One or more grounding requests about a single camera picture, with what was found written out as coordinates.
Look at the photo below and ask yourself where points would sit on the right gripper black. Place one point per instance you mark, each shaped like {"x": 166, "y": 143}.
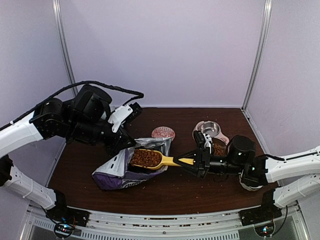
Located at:
{"x": 203, "y": 161}

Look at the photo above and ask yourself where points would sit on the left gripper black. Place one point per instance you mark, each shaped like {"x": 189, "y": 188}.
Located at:
{"x": 119, "y": 142}

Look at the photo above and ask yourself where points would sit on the brown pet food kibble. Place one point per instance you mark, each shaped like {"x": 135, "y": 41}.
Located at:
{"x": 145, "y": 158}

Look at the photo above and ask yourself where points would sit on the yellow plastic scoop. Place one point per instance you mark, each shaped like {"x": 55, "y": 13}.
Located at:
{"x": 166, "y": 161}

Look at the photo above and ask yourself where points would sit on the purple pet food bag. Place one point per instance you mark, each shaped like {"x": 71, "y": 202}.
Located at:
{"x": 117, "y": 173}

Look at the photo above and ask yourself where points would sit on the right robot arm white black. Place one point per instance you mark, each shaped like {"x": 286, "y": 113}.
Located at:
{"x": 256, "y": 171}

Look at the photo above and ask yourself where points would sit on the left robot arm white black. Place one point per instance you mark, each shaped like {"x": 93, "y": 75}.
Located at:
{"x": 87, "y": 118}

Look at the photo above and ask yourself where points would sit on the front steel feeder bowl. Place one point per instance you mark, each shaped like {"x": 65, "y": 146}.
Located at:
{"x": 219, "y": 148}

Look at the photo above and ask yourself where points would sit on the steel feeder bowl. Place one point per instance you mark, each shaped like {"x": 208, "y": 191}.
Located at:
{"x": 219, "y": 148}
{"x": 210, "y": 128}

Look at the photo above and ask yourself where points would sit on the red patterned small bowl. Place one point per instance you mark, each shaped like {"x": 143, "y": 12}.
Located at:
{"x": 163, "y": 132}

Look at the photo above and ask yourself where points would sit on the rear steel feeder bowl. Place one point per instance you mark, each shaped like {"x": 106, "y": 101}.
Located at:
{"x": 210, "y": 128}

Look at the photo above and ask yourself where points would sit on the white scalloped ceramic bowl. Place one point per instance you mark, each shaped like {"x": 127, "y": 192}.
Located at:
{"x": 249, "y": 188}

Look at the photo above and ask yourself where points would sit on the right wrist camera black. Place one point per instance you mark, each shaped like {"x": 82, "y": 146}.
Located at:
{"x": 203, "y": 141}

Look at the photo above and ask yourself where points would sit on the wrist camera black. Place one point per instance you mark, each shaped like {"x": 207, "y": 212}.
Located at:
{"x": 122, "y": 114}
{"x": 203, "y": 141}

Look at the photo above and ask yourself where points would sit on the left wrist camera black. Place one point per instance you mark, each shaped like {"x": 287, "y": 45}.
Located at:
{"x": 122, "y": 114}

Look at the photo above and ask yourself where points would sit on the front aluminium rail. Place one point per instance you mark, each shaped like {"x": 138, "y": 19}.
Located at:
{"x": 223, "y": 225}

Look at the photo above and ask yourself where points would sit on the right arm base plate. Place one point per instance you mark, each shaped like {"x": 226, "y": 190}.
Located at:
{"x": 258, "y": 215}

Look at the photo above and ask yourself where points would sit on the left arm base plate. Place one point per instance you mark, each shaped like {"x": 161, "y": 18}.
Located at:
{"x": 68, "y": 215}

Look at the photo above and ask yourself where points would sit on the right aluminium frame post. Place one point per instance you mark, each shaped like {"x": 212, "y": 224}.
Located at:
{"x": 264, "y": 30}

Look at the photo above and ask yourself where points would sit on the aluminium frame post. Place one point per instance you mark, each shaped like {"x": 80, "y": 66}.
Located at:
{"x": 62, "y": 39}
{"x": 264, "y": 30}

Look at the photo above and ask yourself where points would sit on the left aluminium frame post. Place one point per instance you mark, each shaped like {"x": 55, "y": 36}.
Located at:
{"x": 62, "y": 39}

